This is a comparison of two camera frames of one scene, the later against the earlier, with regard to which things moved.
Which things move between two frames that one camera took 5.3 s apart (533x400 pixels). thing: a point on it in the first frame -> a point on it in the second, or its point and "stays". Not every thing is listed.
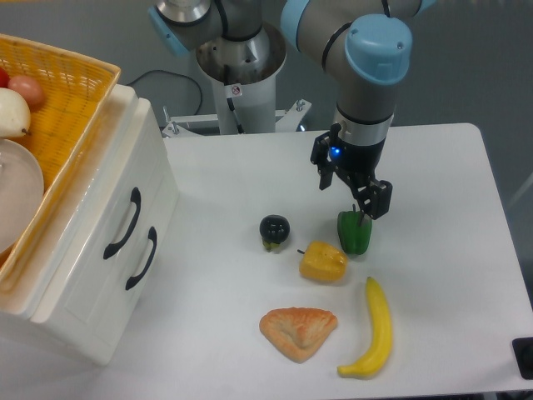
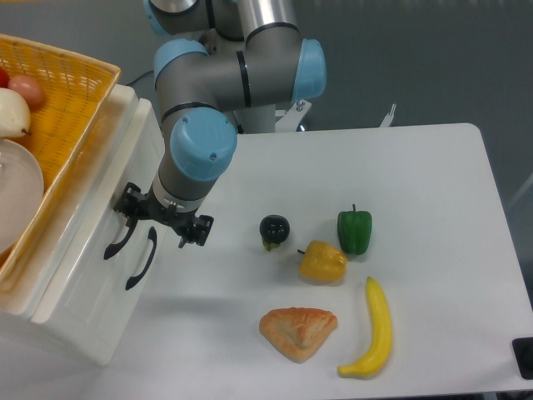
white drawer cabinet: (82, 279) stays
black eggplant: (274, 229) stays
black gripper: (357, 165) -> (133, 205)
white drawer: (137, 167) -> (108, 303)
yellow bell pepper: (322, 262) stays
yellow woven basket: (63, 129) stays
